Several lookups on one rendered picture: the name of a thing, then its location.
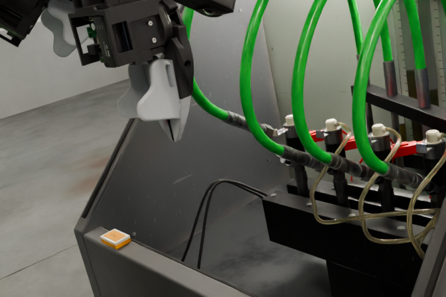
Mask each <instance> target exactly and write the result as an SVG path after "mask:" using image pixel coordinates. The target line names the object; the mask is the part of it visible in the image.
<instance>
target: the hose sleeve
mask: <svg viewBox="0 0 446 297"><path fill-rule="evenodd" d="M225 111H226V112H227V113H228V116H227V119H226V120H225V121H223V120H221V121H222V122H224V123H227V124H228V125H231V126H233V127H237V128H240V129H243V130H245V131H248V132H250V133H251V131H250V129H249V127H248V125H247V123H246V120H245V117H242V116H241V115H238V114H237V113H234V112H231V111H227V110H225ZM258 123H259V122H258ZM259 125H260V127H261V129H262V130H263V132H264V133H265V130H266V127H265V125H263V124H261V123H259Z"/></svg>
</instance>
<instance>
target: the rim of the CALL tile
mask: <svg viewBox="0 0 446 297"><path fill-rule="evenodd" d="M113 230H115V231H117V232H119V233H122V234H124V235H126V237H124V238H122V239H120V240H119V241H116V242H115V241H112V240H111V239H108V238H107V237H104V236H103V235H105V234H107V233H109V232H111V231H109V232H107V233H105V234H103V235H102V236H100V238H101V239H103V240H104V241H107V242H108V243H111V244H112V245H115V246H116V245H118V244H120V243H122V242H124V241H125V240H127V239H129V238H130V235H128V234H126V233H123V232H121V231H118V230H117V229H113ZM113 230H112V231H113Z"/></svg>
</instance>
